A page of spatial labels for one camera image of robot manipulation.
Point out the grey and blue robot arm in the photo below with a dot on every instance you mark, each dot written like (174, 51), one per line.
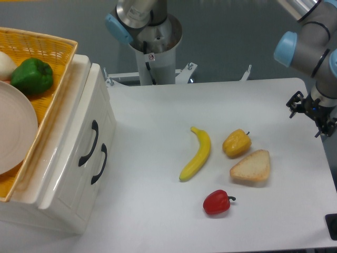
(305, 51)

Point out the black lower drawer handle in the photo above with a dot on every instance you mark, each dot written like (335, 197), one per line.
(103, 162)

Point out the yellow banana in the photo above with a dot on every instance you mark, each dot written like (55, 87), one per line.
(200, 158)

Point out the red bell pepper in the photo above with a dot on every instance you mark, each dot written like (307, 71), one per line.
(217, 202)

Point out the white metal mounting frame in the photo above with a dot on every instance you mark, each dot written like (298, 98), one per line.
(182, 76)

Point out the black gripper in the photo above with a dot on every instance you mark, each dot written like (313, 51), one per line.
(311, 108)

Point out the white onion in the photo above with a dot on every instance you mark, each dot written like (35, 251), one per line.
(7, 67)

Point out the slice of bread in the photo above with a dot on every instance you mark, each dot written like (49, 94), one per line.
(255, 167)

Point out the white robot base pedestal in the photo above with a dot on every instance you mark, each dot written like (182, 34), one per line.
(155, 52)

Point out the yellow woven basket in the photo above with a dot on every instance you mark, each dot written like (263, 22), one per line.
(58, 53)

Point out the pink plate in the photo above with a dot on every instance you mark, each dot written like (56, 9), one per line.
(18, 126)

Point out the black object at table edge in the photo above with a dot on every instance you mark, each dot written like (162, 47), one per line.
(331, 222)

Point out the yellow bell pepper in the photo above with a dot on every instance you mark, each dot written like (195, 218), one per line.
(236, 144)

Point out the white drawer cabinet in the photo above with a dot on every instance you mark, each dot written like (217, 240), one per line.
(25, 200)

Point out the green bell pepper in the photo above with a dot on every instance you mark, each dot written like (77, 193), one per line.
(32, 77)

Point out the white drawer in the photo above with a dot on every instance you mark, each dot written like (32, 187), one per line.
(70, 197)

